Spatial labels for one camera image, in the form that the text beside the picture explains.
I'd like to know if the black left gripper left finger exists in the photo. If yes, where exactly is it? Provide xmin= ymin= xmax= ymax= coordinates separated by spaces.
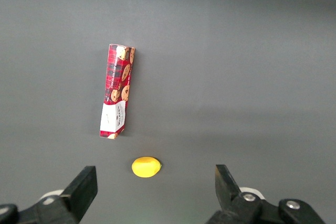
xmin=61 ymin=165 xmax=99 ymax=222

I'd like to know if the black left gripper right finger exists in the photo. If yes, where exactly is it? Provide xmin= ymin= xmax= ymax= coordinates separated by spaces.
xmin=215 ymin=164 xmax=241 ymax=212

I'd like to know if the red tartan cookie box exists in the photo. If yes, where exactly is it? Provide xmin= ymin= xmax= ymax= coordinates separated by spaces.
xmin=99 ymin=43 xmax=135 ymax=140

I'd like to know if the yellow lemon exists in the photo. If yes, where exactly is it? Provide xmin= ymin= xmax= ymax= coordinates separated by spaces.
xmin=131 ymin=156 xmax=163 ymax=178

